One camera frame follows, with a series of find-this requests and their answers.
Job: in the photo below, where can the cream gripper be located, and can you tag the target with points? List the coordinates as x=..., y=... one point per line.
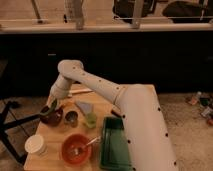
x=54, y=104

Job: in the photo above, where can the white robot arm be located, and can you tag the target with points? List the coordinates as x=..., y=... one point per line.
x=149, y=144

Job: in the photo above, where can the dark purple bowl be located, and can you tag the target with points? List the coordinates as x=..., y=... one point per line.
x=53, y=119

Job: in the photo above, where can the orange bowl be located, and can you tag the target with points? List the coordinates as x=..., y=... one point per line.
x=71, y=142

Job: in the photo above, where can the orange fruit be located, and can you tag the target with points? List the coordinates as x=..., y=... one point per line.
x=68, y=104

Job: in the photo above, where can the small metal cup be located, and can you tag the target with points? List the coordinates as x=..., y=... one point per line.
x=71, y=118

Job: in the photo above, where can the grey triangular cloth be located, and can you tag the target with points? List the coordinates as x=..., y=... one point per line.
x=85, y=108

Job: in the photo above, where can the light green cup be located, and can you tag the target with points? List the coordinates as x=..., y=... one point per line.
x=90, y=120

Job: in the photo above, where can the white cup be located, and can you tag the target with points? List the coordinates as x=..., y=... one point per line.
x=35, y=144

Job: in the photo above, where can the black office chair base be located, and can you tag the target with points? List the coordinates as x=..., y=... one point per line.
x=4, y=126

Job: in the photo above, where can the metal spoon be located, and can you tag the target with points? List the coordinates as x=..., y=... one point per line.
x=79, y=150

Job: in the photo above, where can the dark brown toy eggplant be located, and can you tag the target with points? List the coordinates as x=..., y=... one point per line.
x=115, y=113

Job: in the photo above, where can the green plastic tray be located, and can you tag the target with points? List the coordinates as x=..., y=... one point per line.
x=114, y=154

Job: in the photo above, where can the black bag on ledge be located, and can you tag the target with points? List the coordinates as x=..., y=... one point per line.
x=123, y=9

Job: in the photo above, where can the dark object on ledge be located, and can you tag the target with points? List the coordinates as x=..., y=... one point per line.
x=181, y=11

